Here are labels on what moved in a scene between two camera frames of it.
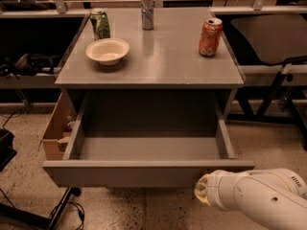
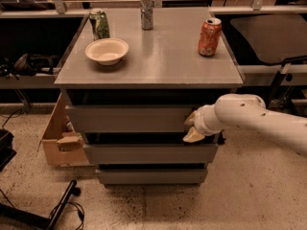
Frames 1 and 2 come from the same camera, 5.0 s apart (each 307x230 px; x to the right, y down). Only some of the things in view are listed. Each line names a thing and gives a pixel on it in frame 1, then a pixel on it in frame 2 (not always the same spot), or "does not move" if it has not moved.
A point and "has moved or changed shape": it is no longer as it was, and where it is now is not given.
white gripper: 213,186 -> 200,120
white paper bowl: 107,51 does not move
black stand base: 48,222 does not move
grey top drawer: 146,138 has moved or changed shape
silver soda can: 147,11 does not move
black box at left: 7,151 does not move
